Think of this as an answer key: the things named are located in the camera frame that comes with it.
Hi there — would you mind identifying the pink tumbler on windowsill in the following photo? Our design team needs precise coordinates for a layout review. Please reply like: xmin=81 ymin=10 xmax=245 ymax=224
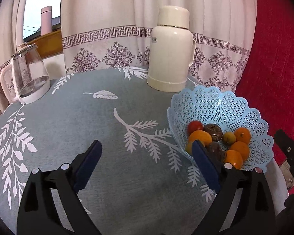
xmin=41 ymin=6 xmax=52 ymax=36

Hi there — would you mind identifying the cream thermos flask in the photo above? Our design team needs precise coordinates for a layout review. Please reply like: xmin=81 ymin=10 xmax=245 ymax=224
xmin=147 ymin=5 xmax=196 ymax=92

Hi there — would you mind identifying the large yellow-orange orange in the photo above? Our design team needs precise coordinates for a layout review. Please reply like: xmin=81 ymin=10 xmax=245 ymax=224
xmin=189 ymin=130 xmax=213 ymax=146

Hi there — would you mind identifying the dark brown passion fruit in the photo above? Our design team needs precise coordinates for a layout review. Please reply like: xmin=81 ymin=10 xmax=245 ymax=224
xmin=203 ymin=124 xmax=223 ymax=142
xmin=206 ymin=142 xmax=226 ymax=163

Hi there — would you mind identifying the light blue plastic fruit basket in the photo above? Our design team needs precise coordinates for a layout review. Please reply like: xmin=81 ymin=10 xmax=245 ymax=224
xmin=167 ymin=85 xmax=274 ymax=172

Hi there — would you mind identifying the orange tangerine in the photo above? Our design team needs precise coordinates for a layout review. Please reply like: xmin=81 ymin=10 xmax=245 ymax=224
xmin=229 ymin=141 xmax=250 ymax=162
xmin=234 ymin=127 xmax=251 ymax=145
xmin=225 ymin=150 xmax=243 ymax=169

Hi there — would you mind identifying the grey leaf-pattern tablecloth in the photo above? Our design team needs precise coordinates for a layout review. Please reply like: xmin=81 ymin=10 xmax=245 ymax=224
xmin=0 ymin=67 xmax=288 ymax=234

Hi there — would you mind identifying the large red tomato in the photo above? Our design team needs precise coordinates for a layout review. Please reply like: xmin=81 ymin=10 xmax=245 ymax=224
xmin=187 ymin=120 xmax=204 ymax=136

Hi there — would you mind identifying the glass kettle pink handle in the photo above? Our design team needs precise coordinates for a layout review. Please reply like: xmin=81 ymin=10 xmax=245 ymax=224
xmin=0 ymin=43 xmax=50 ymax=105

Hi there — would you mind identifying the red fabric sofa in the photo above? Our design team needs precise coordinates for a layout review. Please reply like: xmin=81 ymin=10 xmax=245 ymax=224
xmin=235 ymin=0 xmax=294 ymax=196

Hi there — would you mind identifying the pink patterned curtain right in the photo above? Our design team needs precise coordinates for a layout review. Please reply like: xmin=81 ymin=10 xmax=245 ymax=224
xmin=60 ymin=0 xmax=257 ymax=91

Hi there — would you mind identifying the wooden windowsill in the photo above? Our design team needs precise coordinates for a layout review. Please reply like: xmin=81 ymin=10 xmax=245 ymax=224
xmin=29 ymin=29 xmax=63 ymax=58

